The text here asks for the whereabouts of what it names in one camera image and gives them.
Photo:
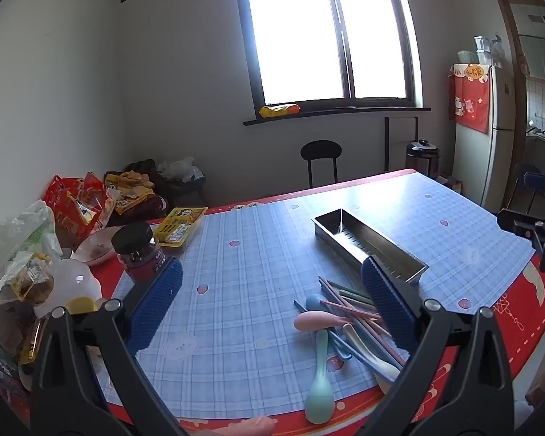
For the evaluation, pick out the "blue spoon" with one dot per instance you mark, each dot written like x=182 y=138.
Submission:
x=318 y=303

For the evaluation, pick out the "clear plastic bag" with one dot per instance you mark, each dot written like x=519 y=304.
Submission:
x=13 y=236

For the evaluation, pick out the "blue plaid table mat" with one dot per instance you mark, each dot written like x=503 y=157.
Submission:
x=254 y=281

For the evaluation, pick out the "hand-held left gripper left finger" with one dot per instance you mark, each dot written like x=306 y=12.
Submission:
x=156 y=304

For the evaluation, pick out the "steel utensil tray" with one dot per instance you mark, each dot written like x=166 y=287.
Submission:
x=368 y=238

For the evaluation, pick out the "black pressure cooker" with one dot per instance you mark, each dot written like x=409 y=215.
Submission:
x=422 y=159

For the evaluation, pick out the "white cup yellow lid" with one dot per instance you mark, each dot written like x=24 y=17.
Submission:
x=81 y=304

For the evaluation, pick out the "window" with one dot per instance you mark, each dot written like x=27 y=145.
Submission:
x=299 y=32

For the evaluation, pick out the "clear plastic containers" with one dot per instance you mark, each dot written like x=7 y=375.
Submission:
x=481 y=50

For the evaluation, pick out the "dark red clothes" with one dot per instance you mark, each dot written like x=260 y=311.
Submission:
x=143 y=209

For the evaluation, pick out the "black chair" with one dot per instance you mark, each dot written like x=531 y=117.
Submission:
x=190 y=188

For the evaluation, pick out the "person's left hand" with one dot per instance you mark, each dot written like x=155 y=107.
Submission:
x=254 y=427

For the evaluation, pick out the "black round stool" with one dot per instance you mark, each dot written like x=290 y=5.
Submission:
x=320 y=149

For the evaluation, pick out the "yellow snack tray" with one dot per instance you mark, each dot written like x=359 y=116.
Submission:
x=179 y=225

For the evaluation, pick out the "teal spoon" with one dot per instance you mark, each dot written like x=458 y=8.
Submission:
x=319 y=390

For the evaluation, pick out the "red hanging cloth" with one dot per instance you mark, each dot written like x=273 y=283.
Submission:
x=470 y=100

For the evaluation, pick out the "pink spoon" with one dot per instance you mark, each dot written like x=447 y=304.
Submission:
x=313 y=321

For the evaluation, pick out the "white refrigerator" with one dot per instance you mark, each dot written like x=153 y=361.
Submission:
x=499 y=145

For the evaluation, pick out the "red snack bag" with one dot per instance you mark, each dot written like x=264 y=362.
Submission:
x=72 y=209

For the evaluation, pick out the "black metal frame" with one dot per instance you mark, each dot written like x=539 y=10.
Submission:
x=402 y=118

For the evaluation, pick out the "bunch of coloured chopsticks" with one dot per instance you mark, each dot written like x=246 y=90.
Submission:
x=354 y=311

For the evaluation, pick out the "pink bowl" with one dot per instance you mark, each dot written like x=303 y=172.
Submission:
x=95 y=245

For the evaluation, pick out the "yellow snack bags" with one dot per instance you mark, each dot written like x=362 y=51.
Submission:
x=129 y=188

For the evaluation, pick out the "white spoon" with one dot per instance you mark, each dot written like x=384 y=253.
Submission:
x=381 y=374

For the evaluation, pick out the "white plastic lid bowl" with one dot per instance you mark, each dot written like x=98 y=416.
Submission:
x=68 y=281

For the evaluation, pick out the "wooden door frame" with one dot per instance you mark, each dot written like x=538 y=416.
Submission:
x=511 y=32

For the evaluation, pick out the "black-lidded sauce jar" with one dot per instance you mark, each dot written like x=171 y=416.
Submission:
x=138 y=259

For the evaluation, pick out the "dark window sill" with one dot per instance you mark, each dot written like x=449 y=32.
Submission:
x=345 y=113

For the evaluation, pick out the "yellow snack packet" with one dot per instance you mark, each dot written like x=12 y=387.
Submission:
x=27 y=281

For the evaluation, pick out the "white plastic bag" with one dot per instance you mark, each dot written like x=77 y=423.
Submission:
x=179 y=170

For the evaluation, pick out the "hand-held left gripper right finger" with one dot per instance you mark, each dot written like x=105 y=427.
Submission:
x=386 y=304

